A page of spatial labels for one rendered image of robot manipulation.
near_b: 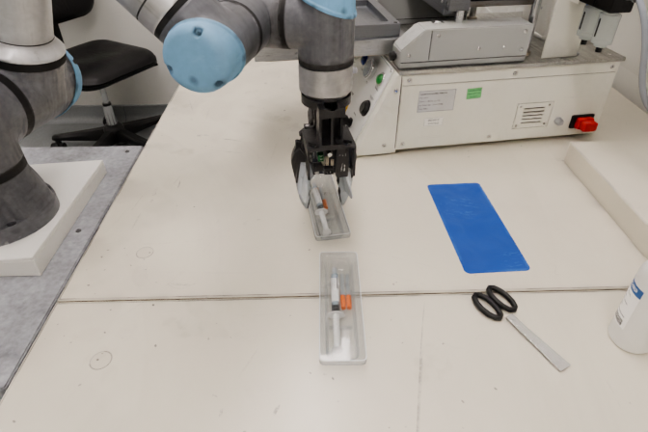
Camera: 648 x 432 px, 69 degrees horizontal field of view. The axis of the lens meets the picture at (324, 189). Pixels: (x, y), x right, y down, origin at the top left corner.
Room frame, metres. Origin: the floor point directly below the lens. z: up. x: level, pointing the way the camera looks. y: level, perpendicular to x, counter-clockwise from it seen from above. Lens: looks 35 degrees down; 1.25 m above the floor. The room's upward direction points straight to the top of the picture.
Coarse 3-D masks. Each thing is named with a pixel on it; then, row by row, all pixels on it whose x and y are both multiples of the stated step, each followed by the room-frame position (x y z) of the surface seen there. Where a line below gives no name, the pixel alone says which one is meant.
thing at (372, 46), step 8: (400, 32) 0.93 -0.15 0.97; (360, 40) 0.87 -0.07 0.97; (368, 40) 0.88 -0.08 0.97; (376, 40) 0.88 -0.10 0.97; (384, 40) 0.88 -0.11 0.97; (392, 40) 0.89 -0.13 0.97; (264, 48) 0.85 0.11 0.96; (272, 48) 0.85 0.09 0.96; (280, 48) 0.85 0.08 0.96; (360, 48) 0.87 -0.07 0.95; (368, 48) 0.88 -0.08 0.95; (376, 48) 0.88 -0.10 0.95; (384, 48) 0.88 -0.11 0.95; (256, 56) 0.84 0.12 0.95; (264, 56) 0.85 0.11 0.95; (272, 56) 0.85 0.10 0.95; (280, 56) 0.85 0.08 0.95; (288, 56) 0.85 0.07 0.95; (296, 56) 0.85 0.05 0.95; (360, 56) 0.90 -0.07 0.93
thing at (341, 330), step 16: (320, 256) 0.50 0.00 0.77; (336, 256) 0.50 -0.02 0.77; (352, 256) 0.50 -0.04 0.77; (320, 272) 0.47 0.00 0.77; (336, 272) 0.47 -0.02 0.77; (352, 272) 0.47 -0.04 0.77; (320, 288) 0.44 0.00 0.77; (336, 288) 0.44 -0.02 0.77; (352, 288) 0.44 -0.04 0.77; (320, 304) 0.41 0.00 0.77; (336, 304) 0.41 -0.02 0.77; (352, 304) 0.41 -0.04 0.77; (320, 320) 0.39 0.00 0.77; (336, 320) 0.39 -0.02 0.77; (352, 320) 0.39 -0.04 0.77; (320, 336) 0.36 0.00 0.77; (336, 336) 0.36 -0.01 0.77; (352, 336) 0.36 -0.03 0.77; (320, 352) 0.34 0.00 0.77; (336, 352) 0.34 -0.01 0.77; (352, 352) 0.34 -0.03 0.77
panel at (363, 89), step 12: (360, 60) 1.02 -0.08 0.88; (384, 60) 0.91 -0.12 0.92; (360, 72) 0.99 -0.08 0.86; (384, 72) 0.87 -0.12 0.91; (360, 84) 0.95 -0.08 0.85; (372, 84) 0.90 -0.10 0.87; (384, 84) 0.85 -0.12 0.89; (360, 96) 0.92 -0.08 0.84; (372, 96) 0.87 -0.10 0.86; (348, 108) 0.95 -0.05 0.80; (372, 108) 0.84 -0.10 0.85; (360, 120) 0.87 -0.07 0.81; (360, 132) 0.84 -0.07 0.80
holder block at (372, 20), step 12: (360, 0) 1.07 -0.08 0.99; (372, 0) 1.07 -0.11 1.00; (360, 12) 1.03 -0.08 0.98; (372, 12) 1.03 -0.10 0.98; (384, 12) 0.98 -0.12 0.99; (360, 24) 0.89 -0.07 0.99; (372, 24) 0.89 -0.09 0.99; (384, 24) 0.89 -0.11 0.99; (396, 24) 0.90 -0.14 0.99; (360, 36) 0.88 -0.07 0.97; (372, 36) 0.89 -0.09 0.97; (384, 36) 0.89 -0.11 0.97; (396, 36) 0.90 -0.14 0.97
